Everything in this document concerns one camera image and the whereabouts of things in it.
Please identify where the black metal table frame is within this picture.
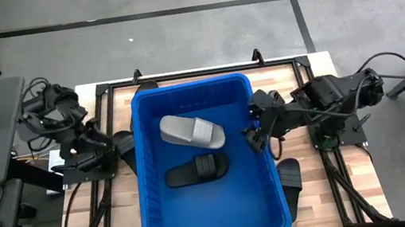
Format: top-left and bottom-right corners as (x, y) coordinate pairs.
(33, 42), (395, 227)

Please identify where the black frame handle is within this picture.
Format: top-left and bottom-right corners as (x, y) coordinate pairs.
(248, 46), (267, 68)
(130, 68), (145, 84)

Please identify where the grey slide sandal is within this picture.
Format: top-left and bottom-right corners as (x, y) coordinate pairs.
(157, 107), (228, 158)

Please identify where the white paper sheet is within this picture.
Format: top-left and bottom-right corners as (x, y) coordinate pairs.
(45, 148), (71, 195)

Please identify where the dark floor cable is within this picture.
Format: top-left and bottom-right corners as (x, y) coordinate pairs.
(55, 182), (90, 227)

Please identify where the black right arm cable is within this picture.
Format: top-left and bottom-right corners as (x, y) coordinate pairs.
(354, 48), (405, 86)

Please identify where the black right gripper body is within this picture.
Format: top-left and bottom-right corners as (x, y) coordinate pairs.
(251, 89), (304, 143)

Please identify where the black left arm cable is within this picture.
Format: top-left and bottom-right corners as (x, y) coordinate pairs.
(14, 74), (56, 117)

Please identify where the blue plastic bin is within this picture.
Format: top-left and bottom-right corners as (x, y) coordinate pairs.
(119, 67), (294, 227)

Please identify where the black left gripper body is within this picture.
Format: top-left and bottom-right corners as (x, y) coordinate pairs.
(66, 119), (115, 166)

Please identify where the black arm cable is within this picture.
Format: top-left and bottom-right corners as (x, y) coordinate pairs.
(354, 48), (405, 86)
(14, 74), (56, 117)

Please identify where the dark looped cable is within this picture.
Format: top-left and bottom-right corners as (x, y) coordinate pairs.
(267, 133), (287, 162)

